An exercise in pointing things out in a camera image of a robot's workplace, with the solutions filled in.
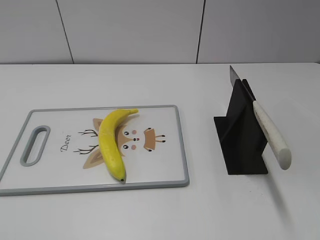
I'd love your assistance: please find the yellow plastic banana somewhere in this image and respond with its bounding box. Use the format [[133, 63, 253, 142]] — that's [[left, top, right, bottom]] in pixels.
[[98, 108, 139, 184]]

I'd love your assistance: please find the white-handled kitchen knife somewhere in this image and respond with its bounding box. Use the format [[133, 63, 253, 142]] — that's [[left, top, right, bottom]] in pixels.
[[242, 79, 292, 170]]

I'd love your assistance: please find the black knife stand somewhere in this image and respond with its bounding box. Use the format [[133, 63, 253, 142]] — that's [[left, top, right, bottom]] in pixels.
[[213, 79, 268, 175]]

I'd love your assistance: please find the white deer cutting board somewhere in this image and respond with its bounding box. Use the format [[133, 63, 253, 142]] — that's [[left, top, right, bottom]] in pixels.
[[0, 105, 190, 196]]

